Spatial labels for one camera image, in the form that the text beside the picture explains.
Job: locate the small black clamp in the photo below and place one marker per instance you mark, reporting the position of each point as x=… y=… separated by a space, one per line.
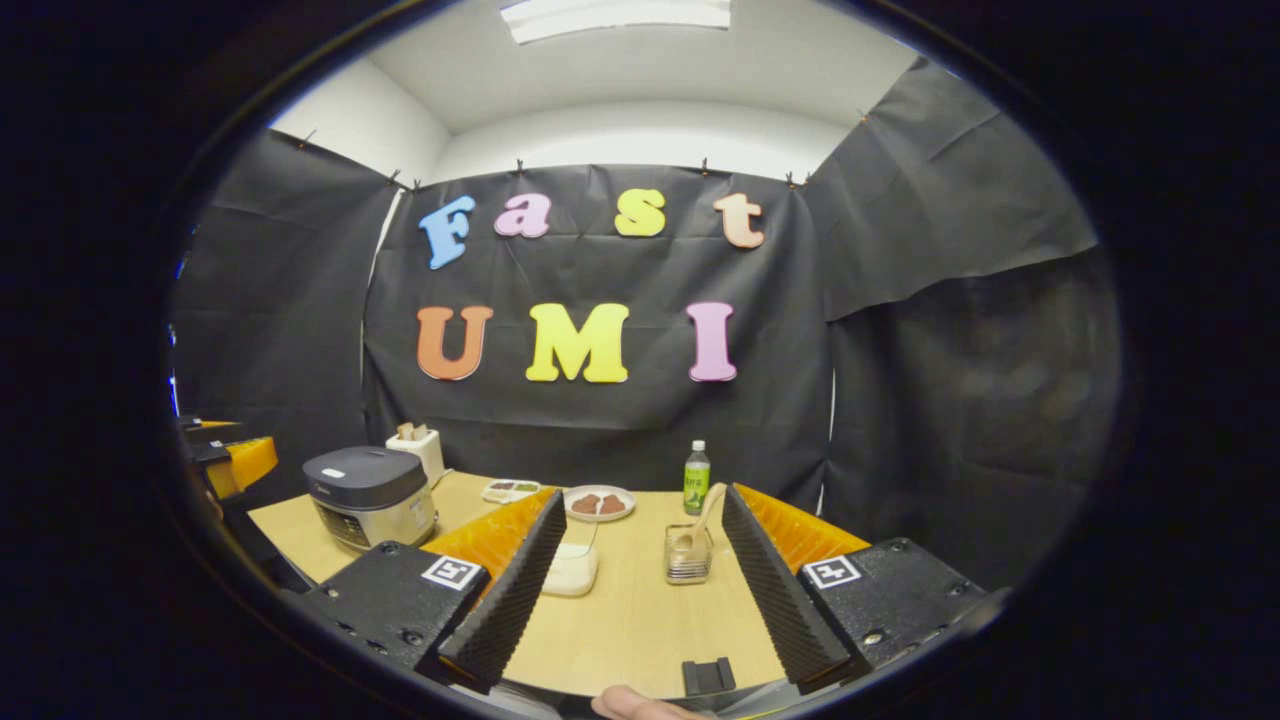
x=708 y=677

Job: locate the grey rice cooker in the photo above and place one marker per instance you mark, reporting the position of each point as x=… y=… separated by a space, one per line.
x=370 y=495

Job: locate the white divided bean dish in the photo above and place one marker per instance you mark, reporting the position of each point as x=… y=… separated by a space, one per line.
x=510 y=491

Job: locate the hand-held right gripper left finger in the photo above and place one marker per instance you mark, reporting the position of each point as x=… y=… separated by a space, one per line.
x=505 y=600

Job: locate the white round plate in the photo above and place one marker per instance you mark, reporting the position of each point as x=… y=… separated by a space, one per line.
x=600 y=519

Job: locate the black backdrop cloth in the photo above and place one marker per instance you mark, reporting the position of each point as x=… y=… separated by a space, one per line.
x=600 y=430

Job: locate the clear box of white rice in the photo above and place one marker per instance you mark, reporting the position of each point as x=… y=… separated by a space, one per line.
x=570 y=578

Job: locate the cream toaster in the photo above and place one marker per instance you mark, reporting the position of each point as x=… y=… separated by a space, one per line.
x=425 y=455

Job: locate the green tea bottle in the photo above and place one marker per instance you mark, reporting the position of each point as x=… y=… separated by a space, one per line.
x=697 y=485

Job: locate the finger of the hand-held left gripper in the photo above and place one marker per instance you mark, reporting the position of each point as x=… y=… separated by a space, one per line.
x=212 y=432
x=250 y=462

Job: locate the brown meat piece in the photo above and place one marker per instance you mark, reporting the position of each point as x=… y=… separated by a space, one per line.
x=585 y=505
x=612 y=505

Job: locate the wooden spoon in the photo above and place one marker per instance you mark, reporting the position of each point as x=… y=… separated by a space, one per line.
x=705 y=515

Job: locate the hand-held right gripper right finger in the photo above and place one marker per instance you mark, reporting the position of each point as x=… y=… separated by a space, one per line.
x=775 y=590

